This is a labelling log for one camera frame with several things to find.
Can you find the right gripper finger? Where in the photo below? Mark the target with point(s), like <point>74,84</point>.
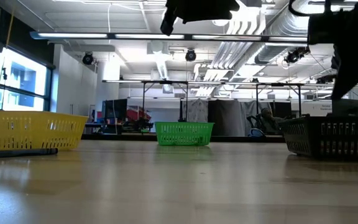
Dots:
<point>353,71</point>

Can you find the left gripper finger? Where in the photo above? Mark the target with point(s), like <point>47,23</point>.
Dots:
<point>216,9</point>

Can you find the blue crayon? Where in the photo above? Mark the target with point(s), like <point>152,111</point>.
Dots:
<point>20,153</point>

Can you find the black track spotlight cluster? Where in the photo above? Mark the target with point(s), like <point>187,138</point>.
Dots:
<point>294,56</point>
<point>323,79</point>

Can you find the black monitor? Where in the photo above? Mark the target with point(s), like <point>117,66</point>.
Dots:
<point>348,107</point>
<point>117,109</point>

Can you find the white cabinet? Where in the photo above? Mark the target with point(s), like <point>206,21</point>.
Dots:
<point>315,109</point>

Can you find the overhead bar with light strips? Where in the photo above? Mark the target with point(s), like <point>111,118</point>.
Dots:
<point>135,36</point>

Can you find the black plastic basket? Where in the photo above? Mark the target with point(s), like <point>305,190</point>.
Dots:
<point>337,138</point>

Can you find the person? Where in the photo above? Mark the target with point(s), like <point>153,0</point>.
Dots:
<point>267,116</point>

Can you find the light grey curtain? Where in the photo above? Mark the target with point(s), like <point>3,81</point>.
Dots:
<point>197,110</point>

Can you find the dark grey curtain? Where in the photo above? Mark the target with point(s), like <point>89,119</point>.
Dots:
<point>225,118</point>

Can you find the red object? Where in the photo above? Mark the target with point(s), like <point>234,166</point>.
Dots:
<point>135,114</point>

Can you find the blue and white object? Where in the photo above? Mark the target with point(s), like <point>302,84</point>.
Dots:
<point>256,133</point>

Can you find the green plastic basket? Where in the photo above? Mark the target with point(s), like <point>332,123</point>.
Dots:
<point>183,133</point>

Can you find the large window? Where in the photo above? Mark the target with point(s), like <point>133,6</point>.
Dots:
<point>26,81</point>

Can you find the yellow plastic basket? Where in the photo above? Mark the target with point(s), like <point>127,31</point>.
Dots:
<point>26,130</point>

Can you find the black metal frame stand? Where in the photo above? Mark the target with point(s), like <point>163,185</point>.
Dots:
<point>144,99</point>
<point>299,99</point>

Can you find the black table frame rail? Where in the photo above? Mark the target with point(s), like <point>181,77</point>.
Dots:
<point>129,137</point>

